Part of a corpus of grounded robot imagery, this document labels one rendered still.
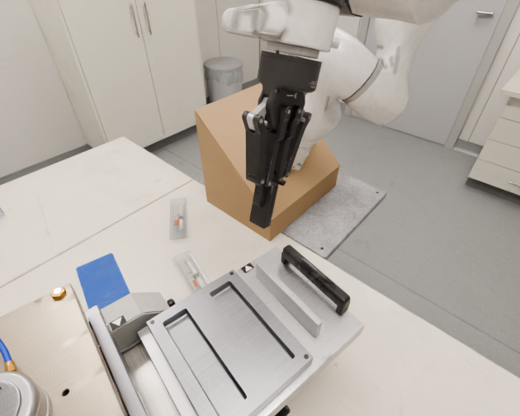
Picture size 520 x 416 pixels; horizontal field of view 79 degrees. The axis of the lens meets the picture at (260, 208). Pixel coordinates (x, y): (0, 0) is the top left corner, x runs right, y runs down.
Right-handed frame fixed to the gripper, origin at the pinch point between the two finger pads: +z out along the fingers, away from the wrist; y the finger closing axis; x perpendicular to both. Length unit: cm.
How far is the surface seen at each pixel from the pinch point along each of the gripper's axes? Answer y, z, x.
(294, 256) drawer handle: 8.6, 11.7, -3.0
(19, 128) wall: 42, 57, 247
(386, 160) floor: 239, 43, 45
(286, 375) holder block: -6.9, 18.5, -13.7
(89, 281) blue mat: -6, 42, 46
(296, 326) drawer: 1.4, 18.4, -9.9
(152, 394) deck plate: -17.3, 28.1, 1.5
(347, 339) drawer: 4.6, 17.6, -17.4
